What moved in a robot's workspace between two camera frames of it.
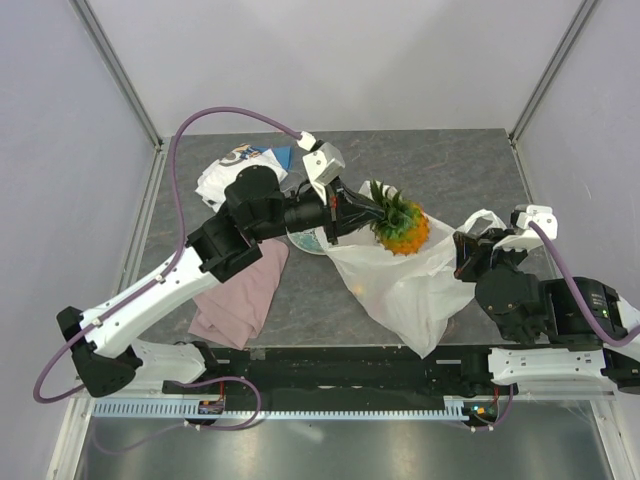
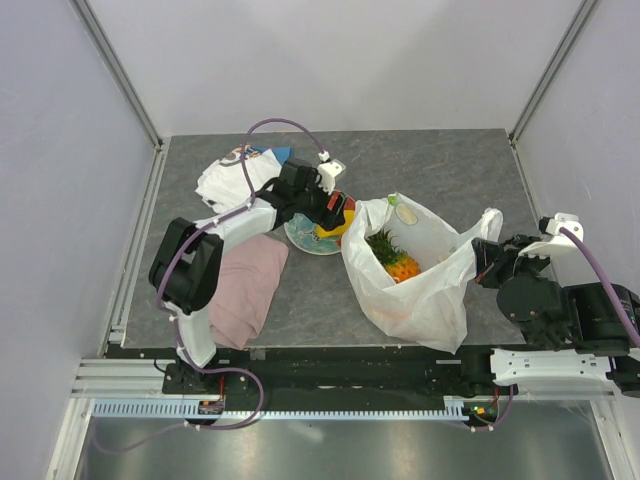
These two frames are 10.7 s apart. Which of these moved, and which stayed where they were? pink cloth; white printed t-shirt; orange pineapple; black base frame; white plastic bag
Moved: white plastic bag; orange pineapple
Stayed: black base frame; pink cloth; white printed t-shirt
